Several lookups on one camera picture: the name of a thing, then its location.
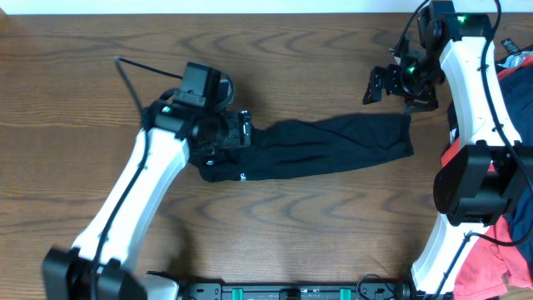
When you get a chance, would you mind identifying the black polo shirt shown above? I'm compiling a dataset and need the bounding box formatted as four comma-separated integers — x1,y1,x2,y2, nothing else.
189,113,414,183

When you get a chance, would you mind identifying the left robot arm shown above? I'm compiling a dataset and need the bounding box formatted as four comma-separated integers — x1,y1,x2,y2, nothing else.
42,57,252,300

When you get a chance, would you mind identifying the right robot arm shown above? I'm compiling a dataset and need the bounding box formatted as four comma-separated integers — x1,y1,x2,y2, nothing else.
363,1,532,299

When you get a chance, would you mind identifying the navy blue shirt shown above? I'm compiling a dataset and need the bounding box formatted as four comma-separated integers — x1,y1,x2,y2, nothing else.
497,66,533,251

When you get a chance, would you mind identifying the red printed shirt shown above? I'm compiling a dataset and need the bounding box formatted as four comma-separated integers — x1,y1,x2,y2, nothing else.
453,55,532,299

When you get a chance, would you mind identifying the left black cable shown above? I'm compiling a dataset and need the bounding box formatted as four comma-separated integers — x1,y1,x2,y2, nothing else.
89,56,184,300

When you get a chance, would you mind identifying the black cable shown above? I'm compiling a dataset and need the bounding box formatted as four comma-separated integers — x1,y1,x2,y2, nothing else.
89,56,184,300
391,0,533,300

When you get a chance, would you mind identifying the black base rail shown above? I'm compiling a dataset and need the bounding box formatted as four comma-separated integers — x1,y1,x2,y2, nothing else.
145,270,417,300

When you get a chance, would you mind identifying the right black cable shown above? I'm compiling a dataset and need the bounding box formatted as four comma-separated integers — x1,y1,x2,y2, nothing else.
391,0,533,300

